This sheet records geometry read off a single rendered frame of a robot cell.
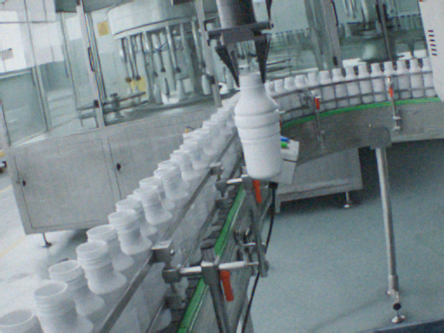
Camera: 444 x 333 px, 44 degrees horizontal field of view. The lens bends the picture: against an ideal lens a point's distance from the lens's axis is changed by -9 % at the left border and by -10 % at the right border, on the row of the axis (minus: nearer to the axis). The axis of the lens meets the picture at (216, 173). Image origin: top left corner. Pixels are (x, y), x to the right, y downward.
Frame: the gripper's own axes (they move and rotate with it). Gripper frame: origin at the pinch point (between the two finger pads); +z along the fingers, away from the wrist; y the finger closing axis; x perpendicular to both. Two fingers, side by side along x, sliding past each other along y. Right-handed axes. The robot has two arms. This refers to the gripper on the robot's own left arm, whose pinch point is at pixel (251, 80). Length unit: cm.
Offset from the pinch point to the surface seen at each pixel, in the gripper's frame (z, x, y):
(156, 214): 14.5, -16.3, -14.1
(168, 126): 70, 316, -117
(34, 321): 9, -56, -12
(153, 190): 11.1, -15.5, -14.0
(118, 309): 14.6, -43.3, -10.5
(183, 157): 13.3, 8.7, -16.1
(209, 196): 23.8, 16.1, -14.9
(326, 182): 128, 318, -10
